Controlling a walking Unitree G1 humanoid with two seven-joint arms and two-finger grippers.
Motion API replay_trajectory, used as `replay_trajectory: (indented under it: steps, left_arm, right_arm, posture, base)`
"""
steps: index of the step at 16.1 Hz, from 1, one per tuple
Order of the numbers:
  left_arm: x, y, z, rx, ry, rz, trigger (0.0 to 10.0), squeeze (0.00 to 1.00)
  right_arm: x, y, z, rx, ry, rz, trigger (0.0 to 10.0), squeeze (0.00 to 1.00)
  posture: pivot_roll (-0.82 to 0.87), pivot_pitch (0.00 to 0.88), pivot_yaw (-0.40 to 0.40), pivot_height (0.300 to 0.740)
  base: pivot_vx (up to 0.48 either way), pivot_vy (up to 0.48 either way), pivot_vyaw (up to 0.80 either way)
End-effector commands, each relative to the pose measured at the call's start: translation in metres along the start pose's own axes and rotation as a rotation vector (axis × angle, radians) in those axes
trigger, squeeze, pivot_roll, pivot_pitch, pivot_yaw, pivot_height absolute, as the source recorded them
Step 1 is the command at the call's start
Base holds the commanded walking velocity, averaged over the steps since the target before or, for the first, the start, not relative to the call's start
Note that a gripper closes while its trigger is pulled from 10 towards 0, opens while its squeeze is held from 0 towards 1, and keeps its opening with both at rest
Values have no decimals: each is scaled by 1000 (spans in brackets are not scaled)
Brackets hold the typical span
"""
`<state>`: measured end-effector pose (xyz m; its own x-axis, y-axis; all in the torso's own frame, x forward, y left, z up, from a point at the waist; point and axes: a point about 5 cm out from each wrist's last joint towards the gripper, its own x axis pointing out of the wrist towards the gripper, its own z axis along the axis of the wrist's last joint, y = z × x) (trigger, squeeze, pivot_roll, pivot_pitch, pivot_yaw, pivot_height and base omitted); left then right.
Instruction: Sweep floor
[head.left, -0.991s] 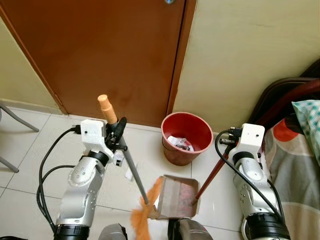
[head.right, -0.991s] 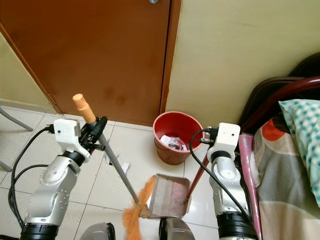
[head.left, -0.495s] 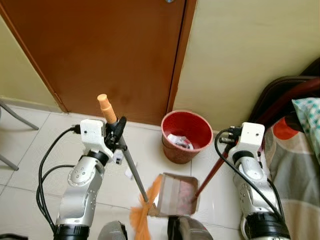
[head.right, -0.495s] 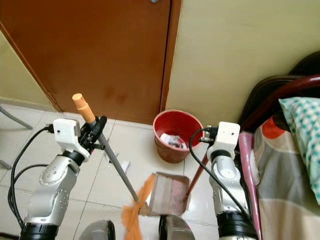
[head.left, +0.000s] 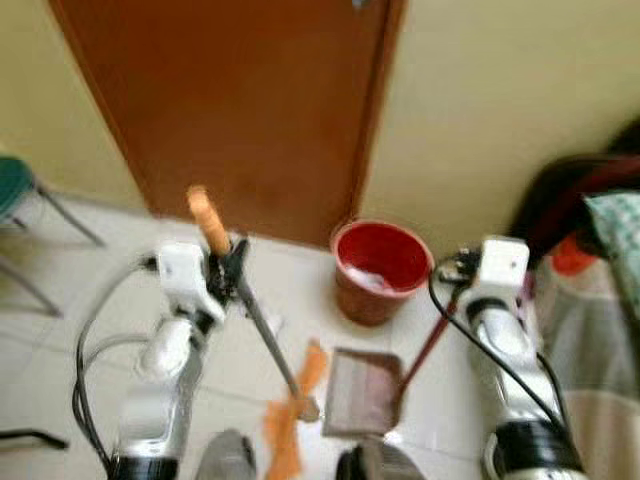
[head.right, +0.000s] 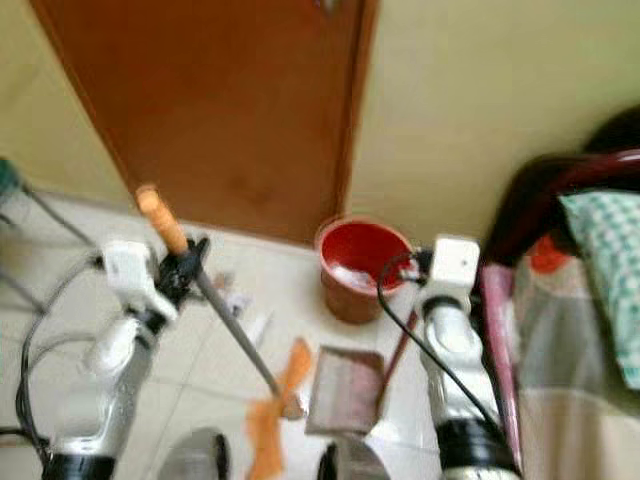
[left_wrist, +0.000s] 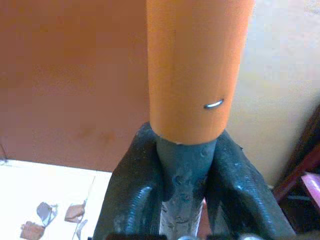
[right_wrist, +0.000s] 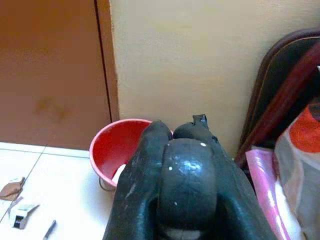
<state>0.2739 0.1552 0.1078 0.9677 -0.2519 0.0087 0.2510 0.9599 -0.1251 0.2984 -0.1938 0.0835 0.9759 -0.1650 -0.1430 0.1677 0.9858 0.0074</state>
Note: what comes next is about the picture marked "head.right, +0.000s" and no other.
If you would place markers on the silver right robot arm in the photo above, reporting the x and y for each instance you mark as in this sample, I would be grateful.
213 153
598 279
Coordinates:
452 350

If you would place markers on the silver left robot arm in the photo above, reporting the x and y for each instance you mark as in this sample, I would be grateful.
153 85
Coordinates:
112 350

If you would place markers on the white trash in bucket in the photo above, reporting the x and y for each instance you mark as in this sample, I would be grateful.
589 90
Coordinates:
352 276

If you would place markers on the red plastic bucket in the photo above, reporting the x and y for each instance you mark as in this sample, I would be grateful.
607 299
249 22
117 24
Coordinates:
350 298

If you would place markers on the white paper scrap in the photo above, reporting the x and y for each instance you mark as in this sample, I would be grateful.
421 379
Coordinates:
250 318

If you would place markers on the pink bed side cloth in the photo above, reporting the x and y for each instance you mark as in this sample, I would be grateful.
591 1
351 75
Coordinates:
498 340

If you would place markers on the orange cloth item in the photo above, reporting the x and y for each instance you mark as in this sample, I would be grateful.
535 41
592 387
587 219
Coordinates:
548 255

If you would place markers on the dark wooden bed headboard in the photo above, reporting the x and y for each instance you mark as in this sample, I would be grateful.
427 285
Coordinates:
530 195

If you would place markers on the brown wooden door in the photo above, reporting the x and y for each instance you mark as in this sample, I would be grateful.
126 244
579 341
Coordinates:
220 100

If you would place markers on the grey left robot foot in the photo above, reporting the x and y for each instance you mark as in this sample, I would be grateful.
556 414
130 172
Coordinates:
198 456

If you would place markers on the grey robot foot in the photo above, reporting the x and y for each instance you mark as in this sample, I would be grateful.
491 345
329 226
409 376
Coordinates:
355 462
198 456

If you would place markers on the grey right robot foot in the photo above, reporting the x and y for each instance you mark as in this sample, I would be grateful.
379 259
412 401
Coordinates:
355 462

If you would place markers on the green checked pillow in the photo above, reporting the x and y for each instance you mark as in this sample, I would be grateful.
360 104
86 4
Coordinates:
610 270

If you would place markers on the plaid bed cover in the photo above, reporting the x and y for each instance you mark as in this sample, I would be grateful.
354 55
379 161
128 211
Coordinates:
570 400

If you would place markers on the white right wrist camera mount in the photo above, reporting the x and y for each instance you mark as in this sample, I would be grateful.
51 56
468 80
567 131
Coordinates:
455 262

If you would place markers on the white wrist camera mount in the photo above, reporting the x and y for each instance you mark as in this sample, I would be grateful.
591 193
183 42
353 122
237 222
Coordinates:
455 262
128 268

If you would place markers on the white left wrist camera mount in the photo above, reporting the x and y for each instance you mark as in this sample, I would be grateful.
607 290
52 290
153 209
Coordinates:
128 268

